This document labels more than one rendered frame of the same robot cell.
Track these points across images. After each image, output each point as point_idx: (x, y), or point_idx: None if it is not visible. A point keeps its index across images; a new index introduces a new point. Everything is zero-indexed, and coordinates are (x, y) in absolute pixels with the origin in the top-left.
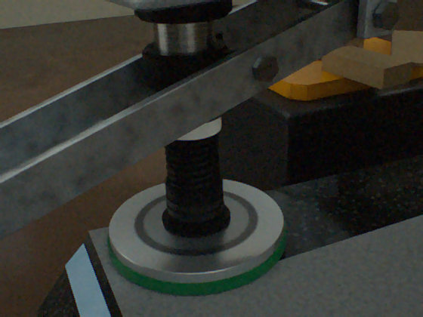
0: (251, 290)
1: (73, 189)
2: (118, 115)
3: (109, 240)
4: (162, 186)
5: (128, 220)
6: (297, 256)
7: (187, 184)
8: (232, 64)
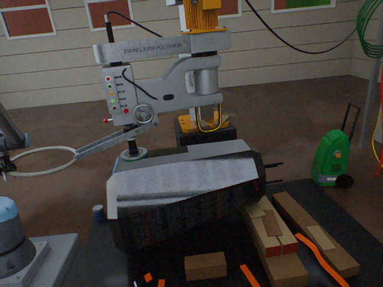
0: (134, 161)
1: (111, 145)
2: (116, 137)
3: None
4: None
5: (124, 152)
6: (145, 158)
7: (130, 146)
8: (131, 131)
